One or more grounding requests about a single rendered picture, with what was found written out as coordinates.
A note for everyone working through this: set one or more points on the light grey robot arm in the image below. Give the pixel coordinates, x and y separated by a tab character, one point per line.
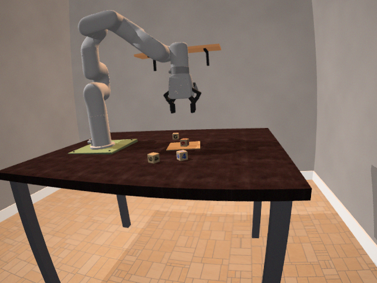
95	28

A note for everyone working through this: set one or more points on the orange flat mat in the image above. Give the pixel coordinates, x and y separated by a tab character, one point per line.
176	146

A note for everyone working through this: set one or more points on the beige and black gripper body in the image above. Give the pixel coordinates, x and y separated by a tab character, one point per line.
180	86

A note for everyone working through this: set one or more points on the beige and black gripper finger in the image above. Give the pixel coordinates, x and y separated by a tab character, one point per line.
194	100
171	102

